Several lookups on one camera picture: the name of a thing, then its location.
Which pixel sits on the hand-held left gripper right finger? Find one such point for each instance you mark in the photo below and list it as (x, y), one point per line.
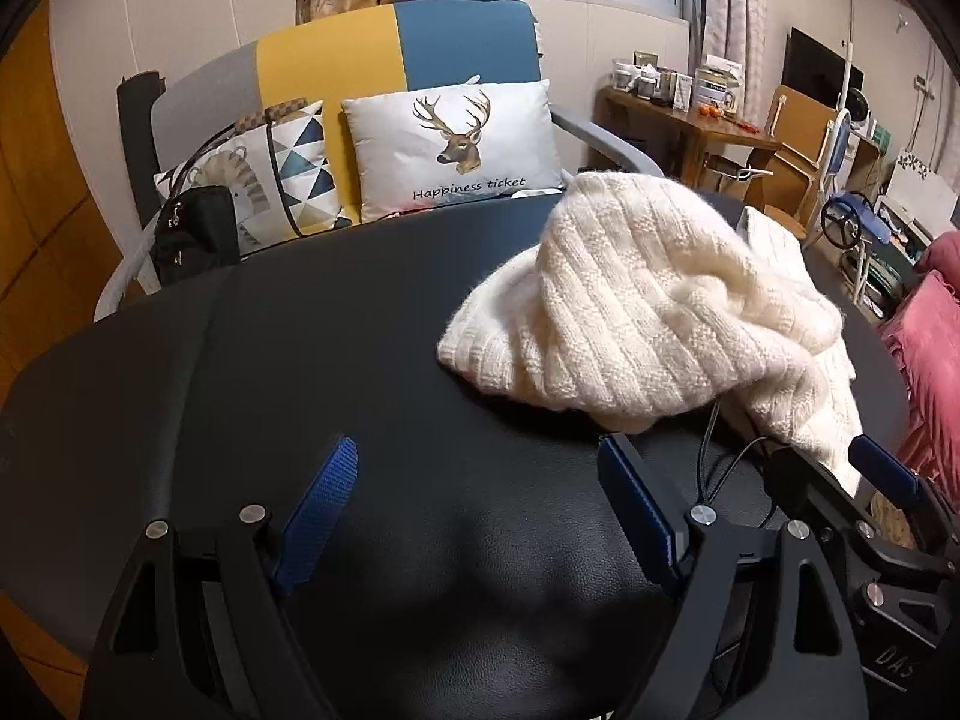
(637, 514)

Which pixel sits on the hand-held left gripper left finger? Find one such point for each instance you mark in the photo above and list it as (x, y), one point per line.
(319, 514)

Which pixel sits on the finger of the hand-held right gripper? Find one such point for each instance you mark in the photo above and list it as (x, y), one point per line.
(802, 480)
(885, 469)

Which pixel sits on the white knit sweater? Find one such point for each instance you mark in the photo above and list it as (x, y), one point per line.
(637, 300)

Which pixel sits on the pink cloth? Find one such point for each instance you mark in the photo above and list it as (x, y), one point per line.
(930, 345)

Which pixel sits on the blue ride-on toy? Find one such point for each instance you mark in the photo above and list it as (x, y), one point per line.
(847, 217)

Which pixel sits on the white leaf print panel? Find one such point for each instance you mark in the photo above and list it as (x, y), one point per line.
(926, 191)

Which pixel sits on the black handbag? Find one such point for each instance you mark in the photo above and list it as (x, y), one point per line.
(199, 236)

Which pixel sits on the brown paper bag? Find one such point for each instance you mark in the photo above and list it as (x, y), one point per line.
(731, 172)

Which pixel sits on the plywood chair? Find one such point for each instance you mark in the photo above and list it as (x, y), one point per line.
(795, 157)

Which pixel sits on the geometric print pillow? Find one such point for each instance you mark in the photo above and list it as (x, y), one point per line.
(300, 165)

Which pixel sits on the wooden side table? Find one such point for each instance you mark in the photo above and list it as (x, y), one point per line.
(720, 131)

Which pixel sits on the deer print pillow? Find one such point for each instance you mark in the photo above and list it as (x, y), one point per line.
(390, 142)

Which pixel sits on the small oranges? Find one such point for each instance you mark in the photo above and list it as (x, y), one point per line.
(710, 111)

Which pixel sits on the white box stack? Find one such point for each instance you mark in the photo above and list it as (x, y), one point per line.
(720, 82)

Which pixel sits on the black television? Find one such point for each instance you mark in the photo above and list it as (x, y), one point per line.
(817, 67)

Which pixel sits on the black upright panel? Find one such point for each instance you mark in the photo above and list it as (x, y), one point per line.
(139, 142)

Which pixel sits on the wooden wardrobe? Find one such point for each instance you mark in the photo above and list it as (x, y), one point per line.
(45, 187)

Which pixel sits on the cluster of small jars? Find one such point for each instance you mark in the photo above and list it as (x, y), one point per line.
(645, 82)

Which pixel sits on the white metal pole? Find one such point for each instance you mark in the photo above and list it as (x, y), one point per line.
(851, 30)

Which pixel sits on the grey yellow blue sofa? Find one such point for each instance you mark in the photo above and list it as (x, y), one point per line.
(330, 52)

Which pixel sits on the pale patterned curtain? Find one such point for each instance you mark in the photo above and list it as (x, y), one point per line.
(731, 7)

